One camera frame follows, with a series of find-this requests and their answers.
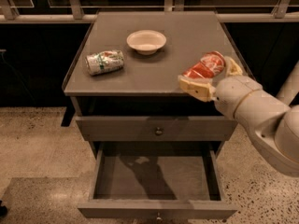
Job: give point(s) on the black object at floor edge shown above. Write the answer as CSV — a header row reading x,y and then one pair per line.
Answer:
x,y
3,210

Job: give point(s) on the closed grey top drawer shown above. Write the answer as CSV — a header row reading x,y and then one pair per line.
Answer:
x,y
131,128

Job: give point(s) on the green white soda can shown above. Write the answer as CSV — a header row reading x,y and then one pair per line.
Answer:
x,y
104,62

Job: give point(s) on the brass drawer knob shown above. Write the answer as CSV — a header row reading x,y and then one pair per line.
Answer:
x,y
159,131
159,218

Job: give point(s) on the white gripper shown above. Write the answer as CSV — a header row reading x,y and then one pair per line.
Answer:
x,y
234,97

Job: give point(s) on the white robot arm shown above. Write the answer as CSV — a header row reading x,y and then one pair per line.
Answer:
x,y
272,126

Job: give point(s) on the grey drawer cabinet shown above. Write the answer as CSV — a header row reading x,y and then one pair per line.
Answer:
x,y
147,85

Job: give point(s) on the brass middle drawer knob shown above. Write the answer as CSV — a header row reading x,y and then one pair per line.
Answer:
x,y
159,218

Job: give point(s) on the metal window railing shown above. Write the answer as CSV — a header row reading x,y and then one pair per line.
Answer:
x,y
85,10

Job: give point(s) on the red coke can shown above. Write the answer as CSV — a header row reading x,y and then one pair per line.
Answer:
x,y
209,66

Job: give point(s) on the open grey middle drawer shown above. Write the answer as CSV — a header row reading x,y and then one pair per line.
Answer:
x,y
139,179

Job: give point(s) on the brass top drawer knob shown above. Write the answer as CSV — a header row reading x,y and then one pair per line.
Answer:
x,y
159,131

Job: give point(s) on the white bowl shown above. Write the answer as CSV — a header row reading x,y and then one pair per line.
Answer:
x,y
146,42

